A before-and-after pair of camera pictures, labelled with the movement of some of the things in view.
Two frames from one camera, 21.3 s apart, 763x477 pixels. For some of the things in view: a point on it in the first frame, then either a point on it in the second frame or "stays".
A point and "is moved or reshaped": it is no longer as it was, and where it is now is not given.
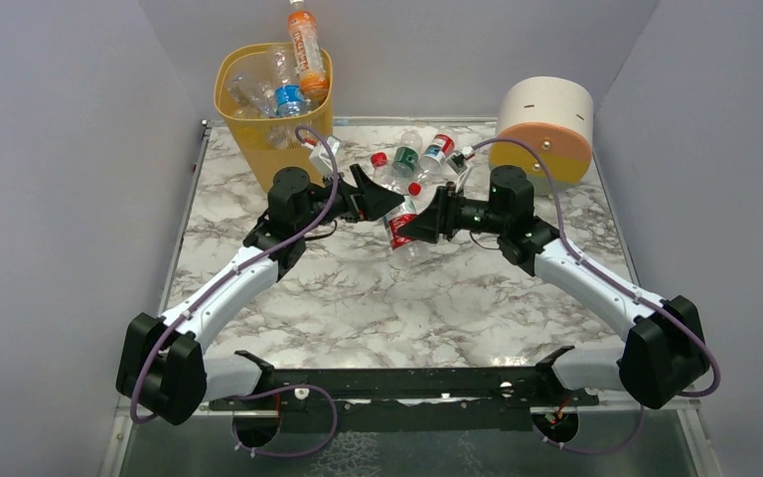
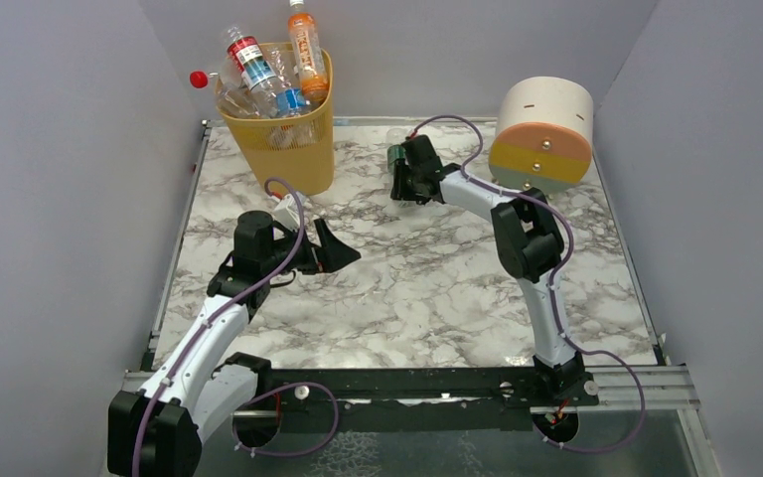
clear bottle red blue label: (438, 150) is moved or reshaped
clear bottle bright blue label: (288, 95) stays
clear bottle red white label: (406, 251) to (231, 99)
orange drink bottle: (303, 28) stays
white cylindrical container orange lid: (555, 116) stays
